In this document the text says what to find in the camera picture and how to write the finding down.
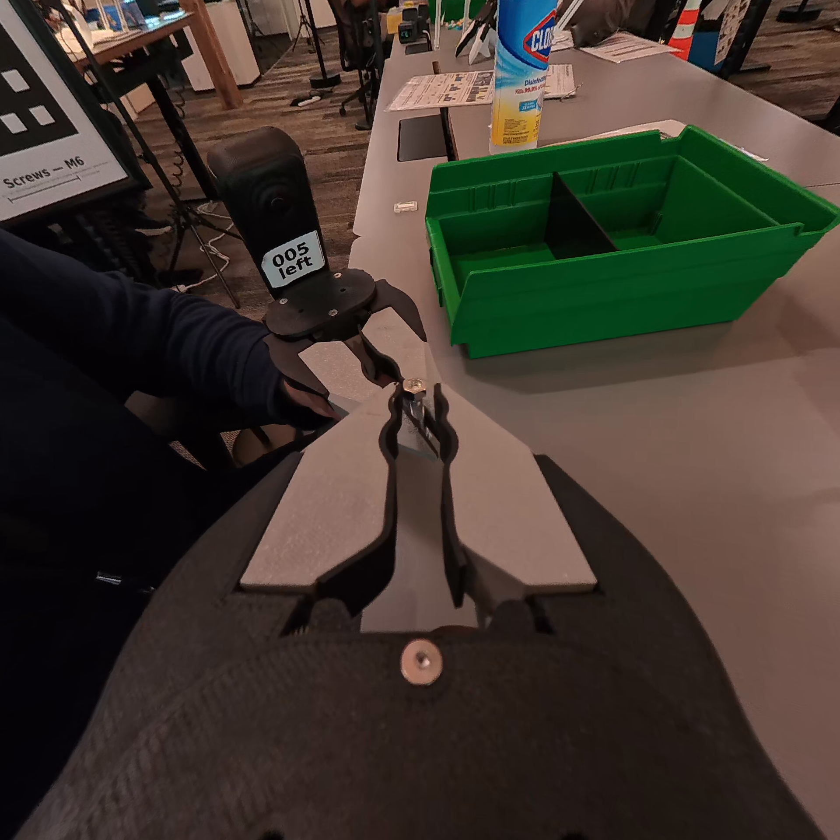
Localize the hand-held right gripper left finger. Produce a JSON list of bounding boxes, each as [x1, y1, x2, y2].
[[239, 386, 403, 619]]

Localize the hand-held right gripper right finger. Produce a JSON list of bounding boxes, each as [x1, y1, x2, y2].
[[433, 382, 599, 629]]

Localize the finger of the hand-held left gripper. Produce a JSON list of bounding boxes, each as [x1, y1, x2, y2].
[[297, 335, 395, 422], [357, 305, 442, 457]]

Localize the green plastic bin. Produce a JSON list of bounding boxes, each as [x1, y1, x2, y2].
[[425, 125, 840, 361]]

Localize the person's left forearm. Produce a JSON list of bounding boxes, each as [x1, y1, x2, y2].
[[0, 230, 293, 427]]

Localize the person's left hand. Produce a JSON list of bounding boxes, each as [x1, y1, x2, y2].
[[279, 377, 343, 425]]

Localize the black tripod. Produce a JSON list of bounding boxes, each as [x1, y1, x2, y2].
[[39, 0, 245, 309]]

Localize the black office chair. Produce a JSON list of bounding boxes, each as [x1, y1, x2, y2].
[[328, 0, 385, 129]]

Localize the black bin divider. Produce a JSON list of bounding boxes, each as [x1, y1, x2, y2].
[[545, 172, 619, 260]]

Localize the framed black white sign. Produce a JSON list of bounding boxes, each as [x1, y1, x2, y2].
[[0, 0, 148, 224]]

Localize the person's dark clothing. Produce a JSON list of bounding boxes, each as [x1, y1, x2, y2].
[[0, 315, 309, 840]]

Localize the disinfectant wipes canister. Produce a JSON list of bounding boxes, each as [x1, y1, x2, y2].
[[489, 0, 559, 156]]

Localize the white paper sheet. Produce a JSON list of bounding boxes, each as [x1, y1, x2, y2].
[[577, 31, 680, 64]]

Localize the orange traffic cone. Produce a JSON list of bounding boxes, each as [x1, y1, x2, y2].
[[676, 0, 703, 61]]

